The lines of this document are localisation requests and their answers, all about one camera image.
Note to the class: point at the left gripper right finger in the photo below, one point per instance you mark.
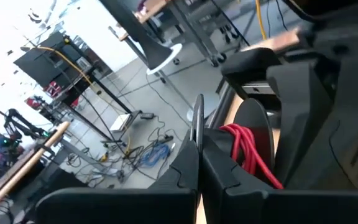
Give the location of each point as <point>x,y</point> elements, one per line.
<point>244,205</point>

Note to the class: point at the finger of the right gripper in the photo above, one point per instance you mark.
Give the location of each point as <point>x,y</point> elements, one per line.
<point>303,102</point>
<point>356,124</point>

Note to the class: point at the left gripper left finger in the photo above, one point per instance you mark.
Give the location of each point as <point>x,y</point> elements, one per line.
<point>120,205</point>

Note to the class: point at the black background robot arm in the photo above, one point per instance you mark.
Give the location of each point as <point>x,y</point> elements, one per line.
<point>14,124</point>

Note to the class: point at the white power box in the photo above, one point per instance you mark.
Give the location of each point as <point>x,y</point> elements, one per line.
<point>120,123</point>

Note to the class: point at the metal wheeled cart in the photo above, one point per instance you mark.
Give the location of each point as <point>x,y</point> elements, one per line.
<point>213,56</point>

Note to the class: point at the wooden neighbouring table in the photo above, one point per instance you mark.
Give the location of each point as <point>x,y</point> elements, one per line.
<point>26,164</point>

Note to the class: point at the black monitor on stand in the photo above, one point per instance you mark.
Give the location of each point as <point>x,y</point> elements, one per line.
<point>42,67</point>

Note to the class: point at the black column on white base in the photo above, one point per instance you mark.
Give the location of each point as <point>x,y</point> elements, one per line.
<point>148,46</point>

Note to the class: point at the wooden workbench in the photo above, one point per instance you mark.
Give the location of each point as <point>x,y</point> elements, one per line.
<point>148,12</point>

